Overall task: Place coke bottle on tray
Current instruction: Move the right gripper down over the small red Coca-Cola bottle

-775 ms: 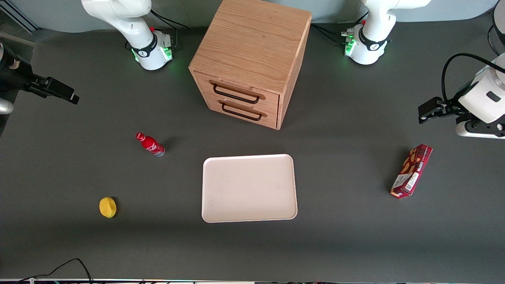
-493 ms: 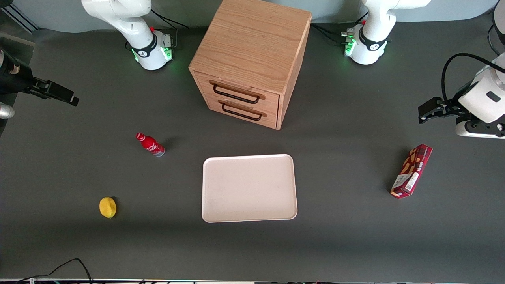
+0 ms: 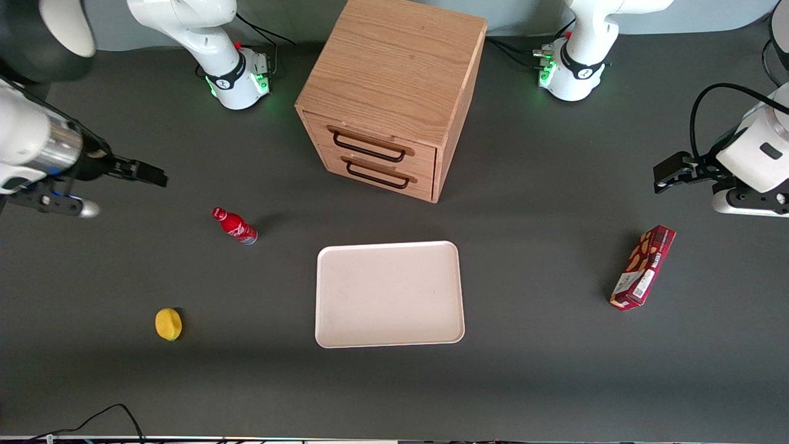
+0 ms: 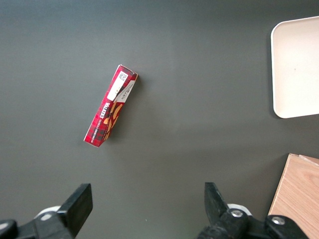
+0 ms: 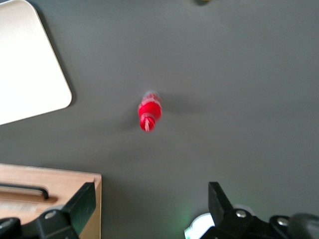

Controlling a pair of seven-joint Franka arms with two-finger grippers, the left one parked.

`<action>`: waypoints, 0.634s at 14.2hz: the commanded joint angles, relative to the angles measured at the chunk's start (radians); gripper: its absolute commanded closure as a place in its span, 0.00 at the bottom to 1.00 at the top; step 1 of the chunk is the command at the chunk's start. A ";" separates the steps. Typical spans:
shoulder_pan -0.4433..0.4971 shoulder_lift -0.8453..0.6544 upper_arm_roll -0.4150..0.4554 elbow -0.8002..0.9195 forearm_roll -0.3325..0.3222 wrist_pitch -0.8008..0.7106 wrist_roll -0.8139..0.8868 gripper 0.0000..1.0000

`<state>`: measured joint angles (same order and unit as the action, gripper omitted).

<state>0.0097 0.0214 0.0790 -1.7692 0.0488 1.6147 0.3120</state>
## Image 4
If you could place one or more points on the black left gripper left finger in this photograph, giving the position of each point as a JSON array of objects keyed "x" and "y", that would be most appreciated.
[{"x": 74, "y": 211}]

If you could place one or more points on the red tartan shortbread box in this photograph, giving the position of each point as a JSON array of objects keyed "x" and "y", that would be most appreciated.
[{"x": 109, "y": 109}]

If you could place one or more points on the cream rectangular tray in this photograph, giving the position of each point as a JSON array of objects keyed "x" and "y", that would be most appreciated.
[{"x": 296, "y": 69}]

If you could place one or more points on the wooden two-drawer cabinet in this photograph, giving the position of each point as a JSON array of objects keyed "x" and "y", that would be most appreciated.
[{"x": 296, "y": 194}]

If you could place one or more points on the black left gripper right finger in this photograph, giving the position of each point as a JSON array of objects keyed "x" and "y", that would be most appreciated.
[{"x": 219, "y": 219}]

